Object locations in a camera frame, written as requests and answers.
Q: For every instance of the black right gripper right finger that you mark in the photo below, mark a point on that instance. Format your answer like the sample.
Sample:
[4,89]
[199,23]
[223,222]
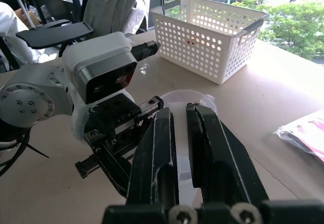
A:
[222,158]

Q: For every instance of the clear plastic cup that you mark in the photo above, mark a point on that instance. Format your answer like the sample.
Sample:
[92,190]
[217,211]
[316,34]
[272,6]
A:
[177,98]

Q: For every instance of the grey office chair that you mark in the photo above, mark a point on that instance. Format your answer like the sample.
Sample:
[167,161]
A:
[55,33]

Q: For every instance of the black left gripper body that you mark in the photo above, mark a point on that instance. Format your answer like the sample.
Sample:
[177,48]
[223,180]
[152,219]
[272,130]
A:
[114,117]

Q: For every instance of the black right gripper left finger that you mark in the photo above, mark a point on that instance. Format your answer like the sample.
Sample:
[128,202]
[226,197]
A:
[154,153]

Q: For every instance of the white perforated plastic basket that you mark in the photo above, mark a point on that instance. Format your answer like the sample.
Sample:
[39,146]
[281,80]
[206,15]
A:
[202,54]

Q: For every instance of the person in white clothing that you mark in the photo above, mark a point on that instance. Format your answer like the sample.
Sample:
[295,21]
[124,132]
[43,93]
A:
[15,39]

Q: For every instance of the grey jacket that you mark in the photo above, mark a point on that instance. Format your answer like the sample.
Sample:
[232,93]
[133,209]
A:
[114,6]

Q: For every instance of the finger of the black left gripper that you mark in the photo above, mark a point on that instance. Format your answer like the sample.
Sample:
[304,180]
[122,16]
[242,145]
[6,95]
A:
[117,171]

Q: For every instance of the clear bag with pink contents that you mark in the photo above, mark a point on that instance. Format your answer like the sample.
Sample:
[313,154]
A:
[303,133]

